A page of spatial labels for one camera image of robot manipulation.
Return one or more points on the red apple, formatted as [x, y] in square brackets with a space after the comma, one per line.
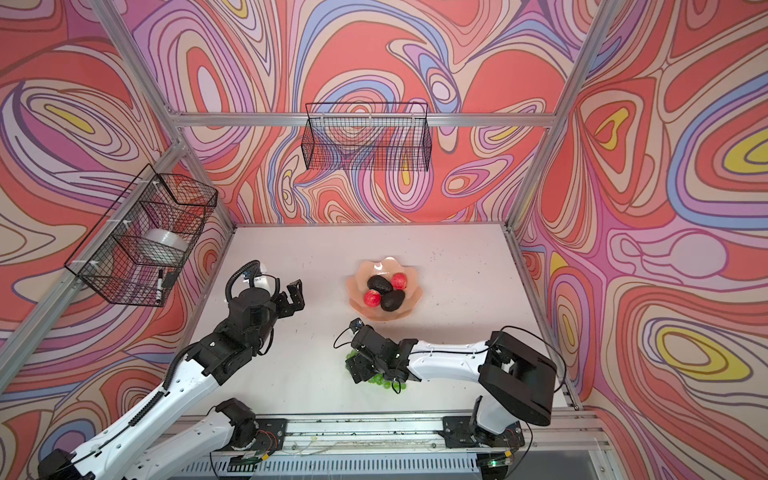
[372, 299]
[399, 281]

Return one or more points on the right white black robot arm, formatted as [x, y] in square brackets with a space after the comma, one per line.
[518, 381]

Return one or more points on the black wire basket back wall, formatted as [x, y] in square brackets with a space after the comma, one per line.
[367, 136]

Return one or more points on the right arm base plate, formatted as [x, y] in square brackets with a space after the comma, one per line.
[462, 432]

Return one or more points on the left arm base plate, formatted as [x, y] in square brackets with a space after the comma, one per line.
[256, 440]

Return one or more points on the silver tape roll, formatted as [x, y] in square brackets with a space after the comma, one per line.
[166, 238]

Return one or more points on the dark avocado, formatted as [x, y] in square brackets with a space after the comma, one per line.
[392, 301]
[379, 283]

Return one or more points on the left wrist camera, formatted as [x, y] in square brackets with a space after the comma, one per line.
[251, 279]

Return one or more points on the green grape bunch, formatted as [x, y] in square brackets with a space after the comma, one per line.
[378, 379]

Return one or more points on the black wire basket left wall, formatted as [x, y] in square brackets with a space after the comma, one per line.
[122, 267]

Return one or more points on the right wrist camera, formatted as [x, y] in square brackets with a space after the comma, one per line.
[356, 325]

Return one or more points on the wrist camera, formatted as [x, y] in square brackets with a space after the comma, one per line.
[251, 279]
[356, 325]

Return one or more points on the black marker pen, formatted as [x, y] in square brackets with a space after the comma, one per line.
[159, 287]

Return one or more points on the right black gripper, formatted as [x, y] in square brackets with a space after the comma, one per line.
[358, 367]

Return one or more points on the pink scalloped fruit bowl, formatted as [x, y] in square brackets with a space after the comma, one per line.
[357, 286]

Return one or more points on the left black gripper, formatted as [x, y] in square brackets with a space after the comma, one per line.
[297, 300]

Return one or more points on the black wire basket wall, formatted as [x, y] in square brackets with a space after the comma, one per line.
[122, 267]
[367, 136]

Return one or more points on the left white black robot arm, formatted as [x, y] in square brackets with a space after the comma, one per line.
[131, 447]

